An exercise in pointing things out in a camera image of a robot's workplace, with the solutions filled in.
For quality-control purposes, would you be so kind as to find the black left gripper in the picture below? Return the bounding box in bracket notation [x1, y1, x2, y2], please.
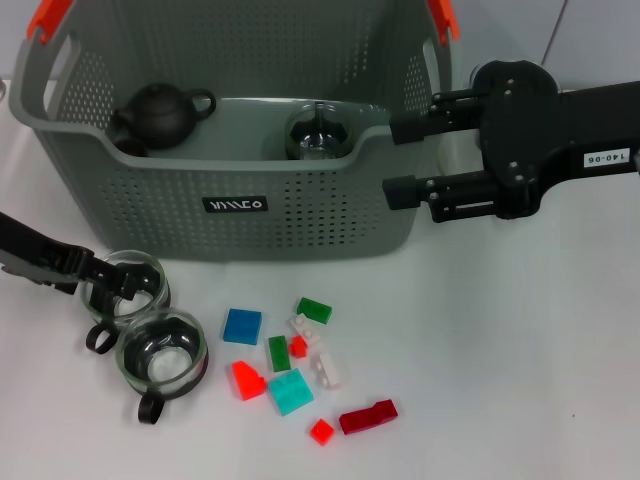
[0, 210, 157, 305]

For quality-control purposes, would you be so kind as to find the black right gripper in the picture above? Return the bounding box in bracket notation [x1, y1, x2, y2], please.
[382, 59, 640, 225]

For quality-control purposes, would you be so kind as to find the glass teacup black sleeve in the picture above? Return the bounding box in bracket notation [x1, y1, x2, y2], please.
[283, 99, 357, 162]
[79, 249, 172, 355]

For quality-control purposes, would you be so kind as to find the glass jar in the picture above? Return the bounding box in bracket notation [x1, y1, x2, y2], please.
[115, 308, 210, 426]

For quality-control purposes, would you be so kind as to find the grey perforated storage bin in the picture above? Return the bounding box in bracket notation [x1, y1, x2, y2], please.
[8, 0, 464, 264]

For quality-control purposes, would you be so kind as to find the blue toy brick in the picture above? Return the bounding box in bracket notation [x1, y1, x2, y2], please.
[222, 308, 264, 346]

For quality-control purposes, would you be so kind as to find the orange-red sloped toy brick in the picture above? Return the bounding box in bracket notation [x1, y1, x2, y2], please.
[230, 359, 267, 403]

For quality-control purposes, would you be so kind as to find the narrow green toy brick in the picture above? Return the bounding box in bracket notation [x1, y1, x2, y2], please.
[268, 335, 293, 372]

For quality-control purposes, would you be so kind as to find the black clay teapot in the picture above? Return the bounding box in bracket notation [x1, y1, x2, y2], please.
[110, 82, 218, 150]

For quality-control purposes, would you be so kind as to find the wide green toy brick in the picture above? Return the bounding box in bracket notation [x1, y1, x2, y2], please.
[296, 296, 334, 325]

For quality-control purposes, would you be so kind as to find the teal toy brick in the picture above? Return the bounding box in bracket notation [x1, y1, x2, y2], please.
[267, 367, 316, 417]

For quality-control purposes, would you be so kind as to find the translucent white toy brick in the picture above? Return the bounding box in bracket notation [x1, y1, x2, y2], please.
[309, 352, 351, 390]

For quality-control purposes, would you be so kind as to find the small orange-red square brick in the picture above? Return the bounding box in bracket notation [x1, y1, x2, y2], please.
[308, 418, 335, 445]

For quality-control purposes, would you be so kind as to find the dark red long brick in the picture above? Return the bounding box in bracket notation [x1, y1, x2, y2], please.
[338, 398, 400, 436]

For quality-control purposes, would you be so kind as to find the glass pitcher black handle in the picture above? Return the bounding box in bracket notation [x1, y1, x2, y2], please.
[437, 58, 565, 176]

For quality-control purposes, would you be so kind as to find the orange bin carry handle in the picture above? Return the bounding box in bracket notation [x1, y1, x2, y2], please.
[27, 0, 461, 46]

